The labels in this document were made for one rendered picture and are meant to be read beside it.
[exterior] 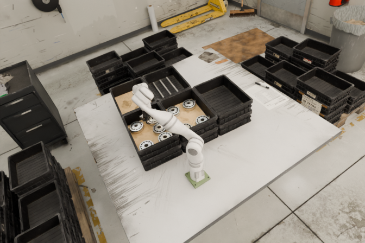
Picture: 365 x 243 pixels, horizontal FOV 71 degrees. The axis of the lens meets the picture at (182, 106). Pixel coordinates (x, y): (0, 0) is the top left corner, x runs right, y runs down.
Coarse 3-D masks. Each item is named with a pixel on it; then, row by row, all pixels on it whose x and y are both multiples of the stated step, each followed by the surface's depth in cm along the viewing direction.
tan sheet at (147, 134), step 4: (140, 120) 199; (144, 124) 195; (148, 124) 194; (144, 128) 192; (148, 128) 192; (152, 128) 191; (144, 132) 189; (148, 132) 188; (152, 132) 188; (136, 136) 187; (140, 136) 187; (144, 136) 186; (148, 136) 186; (152, 136) 185; (156, 136) 184; (136, 140) 184; (140, 140) 184; (144, 140) 183; (152, 140) 182; (156, 140) 181; (136, 144) 181
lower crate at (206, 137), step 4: (216, 128) 184; (208, 132) 182; (212, 132) 187; (216, 132) 189; (200, 136) 181; (204, 136) 185; (208, 136) 187; (212, 136) 189; (216, 136) 191; (204, 140) 188; (208, 140) 190; (184, 144) 178; (184, 148) 182; (184, 152) 185
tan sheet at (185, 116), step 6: (180, 108) 203; (198, 108) 200; (180, 114) 198; (186, 114) 197; (192, 114) 196; (198, 114) 195; (204, 114) 194; (180, 120) 193; (186, 120) 192; (192, 120) 191
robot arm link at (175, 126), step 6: (174, 120) 144; (162, 126) 147; (168, 126) 143; (174, 126) 144; (180, 126) 146; (186, 126) 149; (174, 132) 147; (180, 132) 148; (186, 132) 149; (192, 132) 150; (186, 138) 155; (198, 138) 150
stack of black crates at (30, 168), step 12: (36, 144) 229; (12, 156) 223; (24, 156) 229; (36, 156) 232; (48, 156) 227; (12, 168) 217; (24, 168) 223; (36, 168) 222; (48, 168) 206; (60, 168) 247; (12, 180) 205; (24, 180) 214; (36, 180) 204; (48, 180) 210; (60, 180) 223; (24, 192) 204
